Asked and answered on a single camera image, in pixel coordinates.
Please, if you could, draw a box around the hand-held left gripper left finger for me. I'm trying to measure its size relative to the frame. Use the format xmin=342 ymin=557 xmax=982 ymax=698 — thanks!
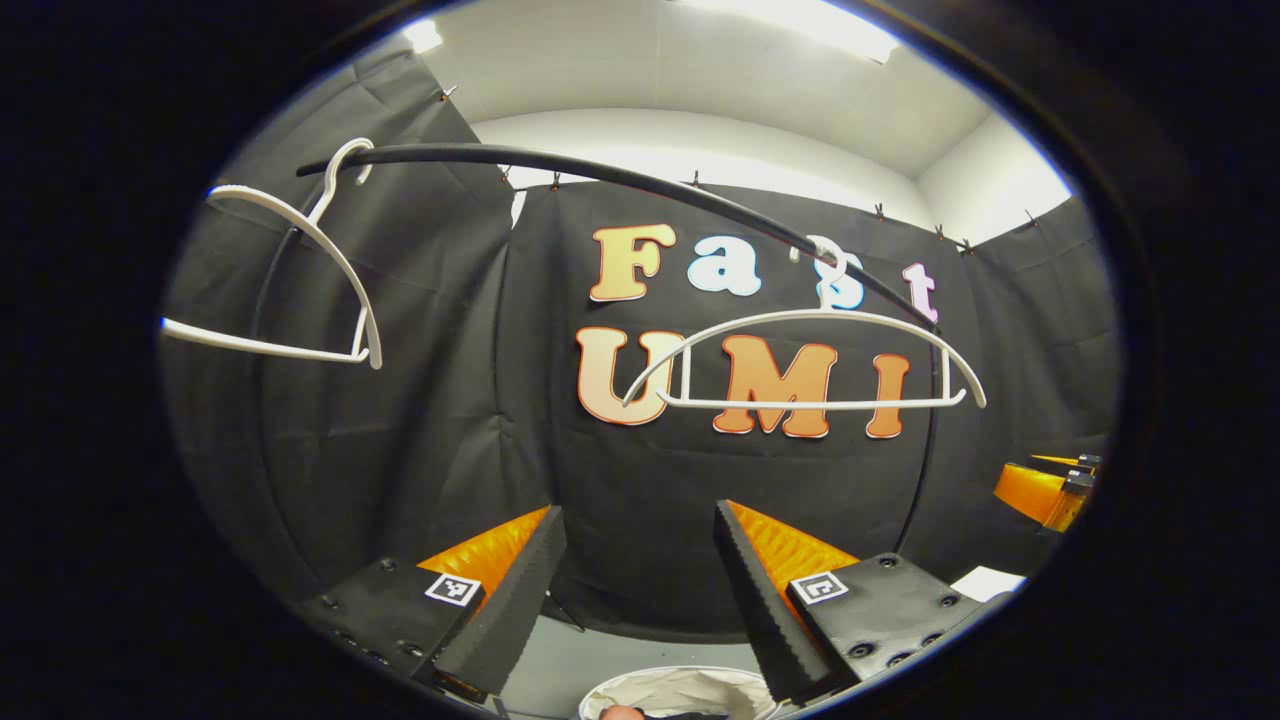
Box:
xmin=295 ymin=503 xmax=569 ymax=704

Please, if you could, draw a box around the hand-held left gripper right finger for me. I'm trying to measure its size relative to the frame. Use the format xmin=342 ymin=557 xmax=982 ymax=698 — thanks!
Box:
xmin=713 ymin=498 xmax=1011 ymax=706

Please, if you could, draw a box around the white laundry hamper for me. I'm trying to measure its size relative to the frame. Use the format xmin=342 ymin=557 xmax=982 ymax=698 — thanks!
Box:
xmin=578 ymin=665 xmax=786 ymax=720

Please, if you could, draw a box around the white hanger with crossbar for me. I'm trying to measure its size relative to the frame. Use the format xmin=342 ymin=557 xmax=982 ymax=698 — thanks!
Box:
xmin=620 ymin=235 xmax=988 ymax=413
xmin=160 ymin=138 xmax=384 ymax=371

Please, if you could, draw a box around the white flat sheet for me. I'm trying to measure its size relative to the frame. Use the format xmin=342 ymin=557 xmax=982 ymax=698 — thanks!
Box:
xmin=950 ymin=566 xmax=1028 ymax=603

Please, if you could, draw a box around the long ceiling light panel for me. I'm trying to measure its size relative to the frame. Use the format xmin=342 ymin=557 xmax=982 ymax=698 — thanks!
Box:
xmin=680 ymin=0 xmax=901 ymax=64

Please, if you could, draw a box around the black clothes rack rail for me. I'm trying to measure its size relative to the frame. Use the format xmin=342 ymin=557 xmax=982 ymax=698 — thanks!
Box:
xmin=245 ymin=143 xmax=946 ymax=556

